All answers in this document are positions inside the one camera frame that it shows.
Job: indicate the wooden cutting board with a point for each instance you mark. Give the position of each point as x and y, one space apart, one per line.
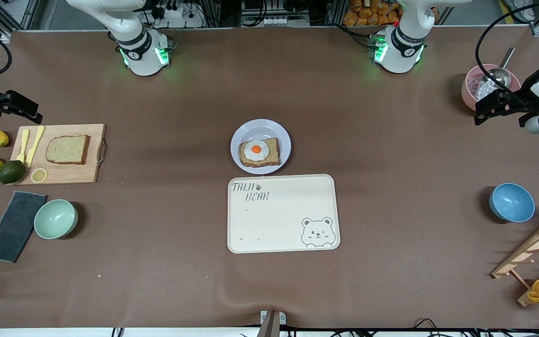
70 175

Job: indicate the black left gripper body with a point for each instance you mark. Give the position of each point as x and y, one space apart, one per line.
521 102

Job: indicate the pale lilac round plate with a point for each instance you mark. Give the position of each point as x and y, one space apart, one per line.
260 128

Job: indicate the dark grey cloth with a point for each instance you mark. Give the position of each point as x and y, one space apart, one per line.
13 227

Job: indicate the blue bowl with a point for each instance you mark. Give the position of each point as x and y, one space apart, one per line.
512 202

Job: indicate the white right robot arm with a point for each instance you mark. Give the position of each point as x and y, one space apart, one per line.
143 56

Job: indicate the clear ice cubes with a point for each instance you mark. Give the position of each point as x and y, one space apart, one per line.
484 90

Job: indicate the white power strip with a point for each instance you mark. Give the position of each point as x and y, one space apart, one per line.
178 16

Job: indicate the pink bowl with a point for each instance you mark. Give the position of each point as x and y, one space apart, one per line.
467 96

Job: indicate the grey metal bracket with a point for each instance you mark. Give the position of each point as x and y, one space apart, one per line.
272 325

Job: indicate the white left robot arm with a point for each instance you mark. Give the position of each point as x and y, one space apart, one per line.
398 51

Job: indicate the toast with fried egg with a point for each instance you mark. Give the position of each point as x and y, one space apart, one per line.
272 157

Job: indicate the metal scoop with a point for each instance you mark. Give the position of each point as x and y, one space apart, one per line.
496 75

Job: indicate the lemon slice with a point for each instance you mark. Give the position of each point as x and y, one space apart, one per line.
39 175

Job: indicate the plain toast bread slice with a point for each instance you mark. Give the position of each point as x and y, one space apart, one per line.
67 150

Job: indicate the wooden peg rack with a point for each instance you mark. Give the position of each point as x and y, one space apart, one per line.
531 250

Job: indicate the pale yellow plastic knife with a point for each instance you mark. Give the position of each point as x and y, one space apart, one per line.
34 145

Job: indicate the dark green lime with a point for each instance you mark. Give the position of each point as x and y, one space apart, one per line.
11 172

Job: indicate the mint green bowl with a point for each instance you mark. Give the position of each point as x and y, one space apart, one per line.
55 219

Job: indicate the fried egg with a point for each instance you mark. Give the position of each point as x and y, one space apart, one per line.
256 150

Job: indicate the pale yellow plastic fork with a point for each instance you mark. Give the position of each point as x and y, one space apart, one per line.
23 146

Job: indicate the cream bear print tray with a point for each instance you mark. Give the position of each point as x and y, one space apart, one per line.
279 220

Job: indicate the orange pastries pile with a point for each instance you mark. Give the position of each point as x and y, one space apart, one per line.
367 14

